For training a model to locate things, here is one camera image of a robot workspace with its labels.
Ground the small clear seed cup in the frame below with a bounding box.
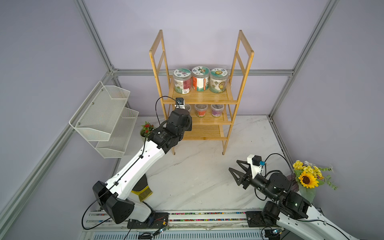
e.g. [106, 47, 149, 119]
[195, 104, 208, 118]
[211, 104, 225, 118]
[185, 104, 191, 112]

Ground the white mesh wall basket rack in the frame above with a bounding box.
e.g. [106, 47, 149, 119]
[69, 82, 139, 159]

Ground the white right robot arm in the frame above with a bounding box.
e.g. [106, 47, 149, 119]
[229, 160, 356, 240]

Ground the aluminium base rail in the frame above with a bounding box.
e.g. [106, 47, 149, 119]
[77, 208, 337, 240]

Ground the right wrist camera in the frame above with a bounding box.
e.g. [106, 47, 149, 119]
[247, 155, 266, 178]

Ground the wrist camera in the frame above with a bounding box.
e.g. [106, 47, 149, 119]
[247, 155, 266, 178]
[175, 98, 185, 109]

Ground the black and yellow glove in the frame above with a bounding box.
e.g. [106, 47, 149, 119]
[131, 174, 153, 202]

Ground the seed jar with red base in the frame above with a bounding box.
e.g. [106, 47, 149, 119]
[192, 66, 210, 92]

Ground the bamboo three-tier shelf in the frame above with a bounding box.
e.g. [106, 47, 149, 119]
[149, 30, 254, 154]

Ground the sunflower bouquet in vase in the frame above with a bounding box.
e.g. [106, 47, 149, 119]
[293, 161, 339, 204]

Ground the green pot with red flowers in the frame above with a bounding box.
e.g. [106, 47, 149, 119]
[140, 122, 154, 142]

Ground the green-lid sunflower seed jar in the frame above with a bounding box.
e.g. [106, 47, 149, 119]
[209, 68, 229, 94]

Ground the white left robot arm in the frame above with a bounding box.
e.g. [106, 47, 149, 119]
[93, 108, 192, 224]

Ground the seed jar with floral lid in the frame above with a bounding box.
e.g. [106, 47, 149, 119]
[173, 68, 192, 95]

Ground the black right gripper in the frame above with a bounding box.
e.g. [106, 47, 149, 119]
[229, 159, 277, 200]

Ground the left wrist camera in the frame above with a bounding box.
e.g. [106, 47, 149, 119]
[175, 98, 185, 109]

